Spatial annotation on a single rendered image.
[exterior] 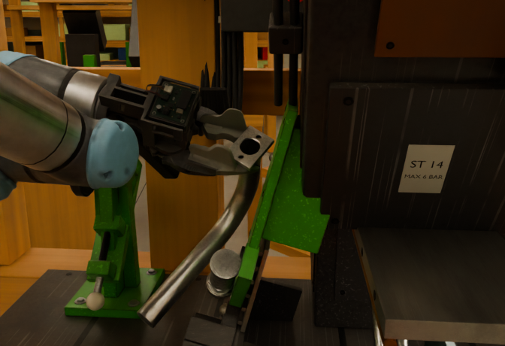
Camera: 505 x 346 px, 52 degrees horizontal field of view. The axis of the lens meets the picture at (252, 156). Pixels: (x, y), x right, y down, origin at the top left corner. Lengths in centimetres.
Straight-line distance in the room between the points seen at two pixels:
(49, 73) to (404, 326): 50
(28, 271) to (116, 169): 63
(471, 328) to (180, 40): 68
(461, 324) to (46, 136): 40
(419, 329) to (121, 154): 34
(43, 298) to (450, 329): 72
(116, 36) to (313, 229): 716
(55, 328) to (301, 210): 47
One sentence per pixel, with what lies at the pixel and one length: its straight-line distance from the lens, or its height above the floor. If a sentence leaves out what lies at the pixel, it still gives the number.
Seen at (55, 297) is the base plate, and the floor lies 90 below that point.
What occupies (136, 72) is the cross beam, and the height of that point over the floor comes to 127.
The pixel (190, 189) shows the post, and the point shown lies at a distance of 100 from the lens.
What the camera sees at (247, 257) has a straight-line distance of 61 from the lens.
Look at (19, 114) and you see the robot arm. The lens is 49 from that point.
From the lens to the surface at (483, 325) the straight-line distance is 47.
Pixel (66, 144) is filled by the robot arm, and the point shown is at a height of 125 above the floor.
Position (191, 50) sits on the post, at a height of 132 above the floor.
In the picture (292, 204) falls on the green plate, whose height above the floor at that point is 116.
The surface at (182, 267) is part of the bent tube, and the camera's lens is 73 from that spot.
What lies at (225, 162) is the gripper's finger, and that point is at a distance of 66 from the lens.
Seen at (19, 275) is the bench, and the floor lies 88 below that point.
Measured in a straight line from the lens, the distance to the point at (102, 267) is 86.
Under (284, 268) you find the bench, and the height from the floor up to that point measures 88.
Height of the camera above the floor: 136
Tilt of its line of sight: 14 degrees down
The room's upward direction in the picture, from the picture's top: straight up
